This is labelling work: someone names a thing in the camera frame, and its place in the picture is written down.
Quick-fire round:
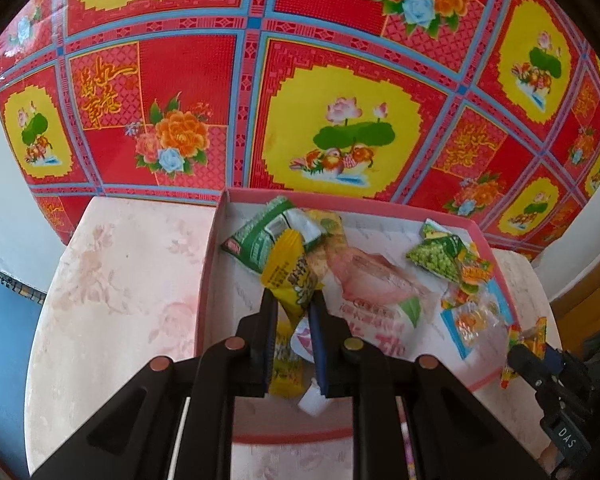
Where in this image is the brown wooden door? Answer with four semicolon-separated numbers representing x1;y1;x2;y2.
550;240;600;321

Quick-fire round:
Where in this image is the blue foam floor mat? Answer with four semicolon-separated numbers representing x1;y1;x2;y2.
0;265;46;441

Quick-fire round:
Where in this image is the green pea snack packet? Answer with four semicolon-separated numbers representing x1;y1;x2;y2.
406;219;468;278

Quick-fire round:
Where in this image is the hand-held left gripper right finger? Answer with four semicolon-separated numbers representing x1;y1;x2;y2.
307;291;551;480

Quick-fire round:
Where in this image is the blue-edged clear cake packet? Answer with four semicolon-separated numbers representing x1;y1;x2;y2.
440;290;516;361

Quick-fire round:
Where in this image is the red floral printed wall cloth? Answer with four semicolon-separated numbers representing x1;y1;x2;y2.
0;0;600;261

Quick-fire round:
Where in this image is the pink shallow cardboard box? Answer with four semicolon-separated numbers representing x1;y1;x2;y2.
194;187;521;446

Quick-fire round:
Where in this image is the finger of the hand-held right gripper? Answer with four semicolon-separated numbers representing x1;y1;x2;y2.
545;347;588;387
507;344;552;392

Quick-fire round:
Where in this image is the colourful twisted wrapper candy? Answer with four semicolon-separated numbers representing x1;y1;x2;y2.
500;317;548;391

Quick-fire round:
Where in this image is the yellow dark-print snack packet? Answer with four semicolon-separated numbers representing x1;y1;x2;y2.
259;229;327;323

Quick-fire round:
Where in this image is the person's right hand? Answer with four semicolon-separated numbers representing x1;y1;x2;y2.
536;446;561;473

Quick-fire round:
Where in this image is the small orange green snack packet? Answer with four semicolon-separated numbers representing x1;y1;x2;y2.
457;242;495;295

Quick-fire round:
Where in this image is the clear red-print snack packet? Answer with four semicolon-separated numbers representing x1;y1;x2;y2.
290;247;443;366

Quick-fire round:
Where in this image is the orange clear biscuit packet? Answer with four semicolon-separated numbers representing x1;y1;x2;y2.
300;210;351;271

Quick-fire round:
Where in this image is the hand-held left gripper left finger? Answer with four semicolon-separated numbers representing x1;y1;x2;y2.
30;287;279;480

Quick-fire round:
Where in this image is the green barcode snack packet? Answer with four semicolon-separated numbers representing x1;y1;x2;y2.
220;195;326;276

